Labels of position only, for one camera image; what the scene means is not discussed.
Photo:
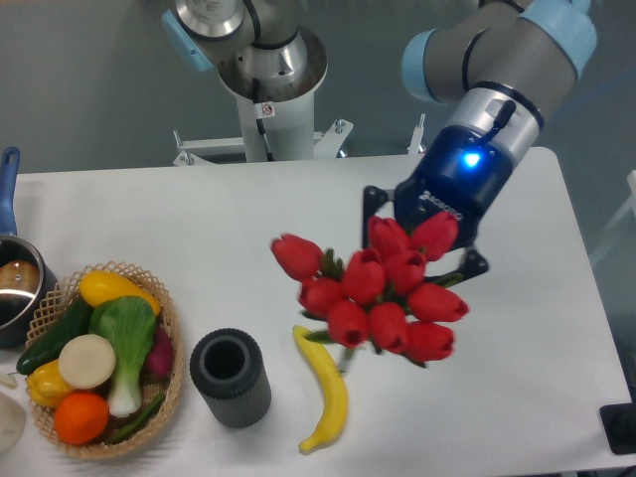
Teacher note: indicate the green bean pod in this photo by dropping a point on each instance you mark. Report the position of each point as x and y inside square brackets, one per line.
[139, 421]

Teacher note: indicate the red tulip bouquet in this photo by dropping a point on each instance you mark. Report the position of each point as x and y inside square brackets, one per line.
[381, 295]

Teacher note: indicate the blue handled saucepan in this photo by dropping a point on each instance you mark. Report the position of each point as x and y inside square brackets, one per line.
[25, 277]

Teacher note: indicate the beige object at left edge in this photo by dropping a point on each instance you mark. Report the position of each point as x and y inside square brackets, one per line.
[12, 422]

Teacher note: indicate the yellow bell pepper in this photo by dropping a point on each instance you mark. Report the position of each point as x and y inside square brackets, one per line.
[47, 387]

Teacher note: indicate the orange fruit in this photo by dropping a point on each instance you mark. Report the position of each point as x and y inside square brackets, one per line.
[81, 417]

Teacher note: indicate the purple red vegetable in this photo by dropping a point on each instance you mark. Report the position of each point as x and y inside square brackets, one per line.
[159, 361]

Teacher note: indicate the yellow banana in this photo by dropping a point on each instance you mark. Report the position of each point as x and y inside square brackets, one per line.
[334, 391]

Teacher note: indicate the dark green cucumber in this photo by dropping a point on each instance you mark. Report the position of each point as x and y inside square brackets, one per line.
[72, 324]

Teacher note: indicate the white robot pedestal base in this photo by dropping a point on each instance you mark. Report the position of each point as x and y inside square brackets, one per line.
[274, 92]

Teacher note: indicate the yellow squash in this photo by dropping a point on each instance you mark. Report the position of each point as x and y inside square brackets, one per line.
[100, 286]

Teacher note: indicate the green bok choy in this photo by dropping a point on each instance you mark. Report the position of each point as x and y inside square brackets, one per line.
[128, 324]

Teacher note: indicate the dark grey ribbed vase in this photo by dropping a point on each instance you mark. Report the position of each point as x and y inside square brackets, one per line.
[227, 368]

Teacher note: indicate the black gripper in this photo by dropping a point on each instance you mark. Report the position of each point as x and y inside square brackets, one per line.
[461, 173]

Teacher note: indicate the black device at right edge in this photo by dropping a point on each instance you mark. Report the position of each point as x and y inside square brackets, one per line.
[618, 421]

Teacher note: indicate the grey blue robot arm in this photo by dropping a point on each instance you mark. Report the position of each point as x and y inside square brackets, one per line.
[506, 68]

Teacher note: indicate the small white garlic piece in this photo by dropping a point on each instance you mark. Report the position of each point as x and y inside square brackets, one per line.
[9, 381]

